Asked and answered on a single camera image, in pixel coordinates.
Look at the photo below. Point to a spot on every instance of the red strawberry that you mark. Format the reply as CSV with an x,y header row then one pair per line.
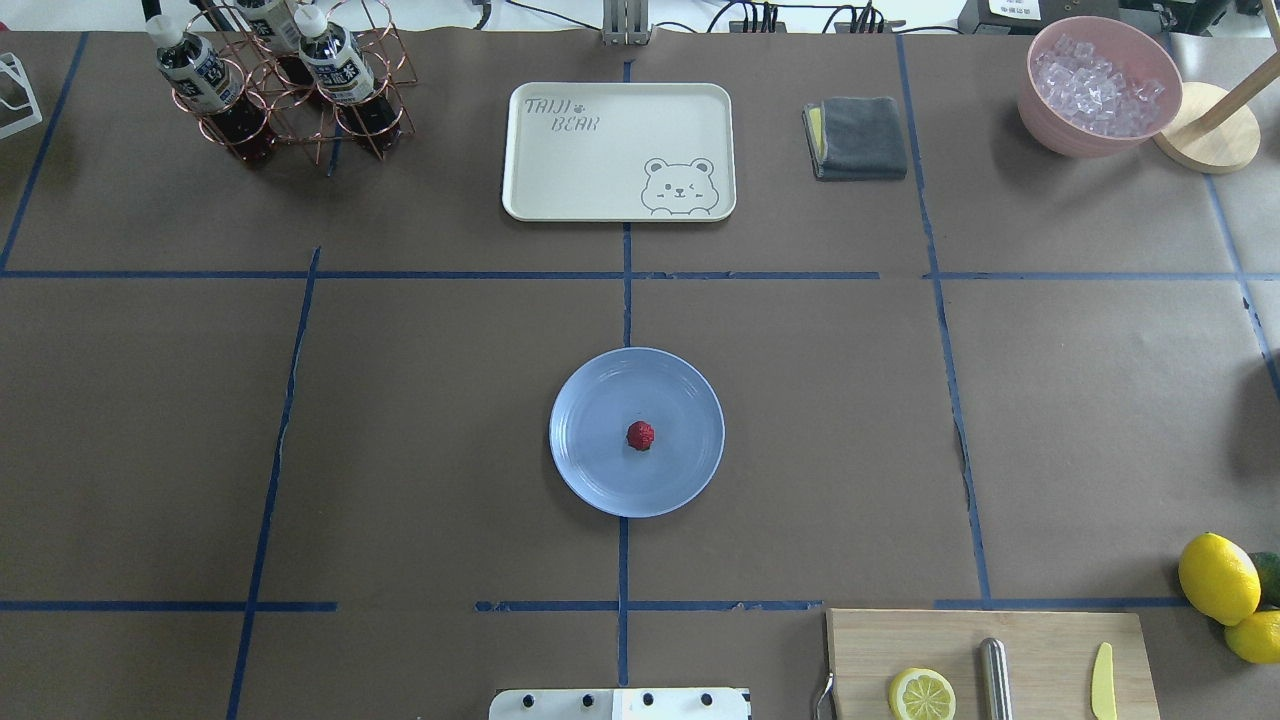
x,y
640,435

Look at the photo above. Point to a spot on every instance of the cream bear tray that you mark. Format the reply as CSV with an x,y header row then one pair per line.
x,y
598,152

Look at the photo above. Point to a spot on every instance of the grey folded cloth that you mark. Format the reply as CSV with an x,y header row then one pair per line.
x,y
855,139

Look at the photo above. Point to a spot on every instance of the dark drink bottle two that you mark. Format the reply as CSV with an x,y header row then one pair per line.
x,y
337,62

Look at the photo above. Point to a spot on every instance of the lemon half slice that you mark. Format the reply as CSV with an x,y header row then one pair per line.
x,y
921,693

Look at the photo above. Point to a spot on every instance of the dark drink bottle one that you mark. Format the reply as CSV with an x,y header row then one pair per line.
x,y
211,88

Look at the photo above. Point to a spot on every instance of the steel muddler rod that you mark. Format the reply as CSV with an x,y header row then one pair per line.
x,y
994,663

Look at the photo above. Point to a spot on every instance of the dark drink bottle three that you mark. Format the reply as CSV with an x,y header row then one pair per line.
x,y
278,37

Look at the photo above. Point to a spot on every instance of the wooden cutting board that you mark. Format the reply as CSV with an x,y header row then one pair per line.
x,y
1050,657

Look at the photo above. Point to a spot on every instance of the pink bowl of ice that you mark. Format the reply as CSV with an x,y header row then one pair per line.
x,y
1093,87

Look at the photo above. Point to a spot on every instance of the yellow plastic knife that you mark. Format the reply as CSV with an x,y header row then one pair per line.
x,y
1103,692

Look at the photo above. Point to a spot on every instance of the yellow lemon front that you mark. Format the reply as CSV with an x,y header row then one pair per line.
x,y
1219,579

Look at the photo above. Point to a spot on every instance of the yellow lemon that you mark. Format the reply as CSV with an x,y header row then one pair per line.
x,y
1219,579
1255,639

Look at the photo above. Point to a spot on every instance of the wooden cup stand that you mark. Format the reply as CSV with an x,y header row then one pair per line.
x,y
1214,131

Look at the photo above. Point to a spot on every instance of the green lime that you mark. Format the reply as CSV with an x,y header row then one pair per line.
x,y
1266,564

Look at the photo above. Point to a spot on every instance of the yellow lemon back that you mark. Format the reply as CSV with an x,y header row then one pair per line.
x,y
1255,639

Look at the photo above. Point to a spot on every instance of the aluminium frame post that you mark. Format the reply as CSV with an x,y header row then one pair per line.
x,y
626,22

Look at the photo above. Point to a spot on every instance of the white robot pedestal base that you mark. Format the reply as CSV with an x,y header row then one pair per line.
x,y
623,703

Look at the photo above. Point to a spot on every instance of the copper wire bottle rack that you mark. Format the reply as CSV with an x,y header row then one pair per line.
x,y
295,111

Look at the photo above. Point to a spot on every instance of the white wire cup rack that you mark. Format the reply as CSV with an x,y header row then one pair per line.
x,y
20,110

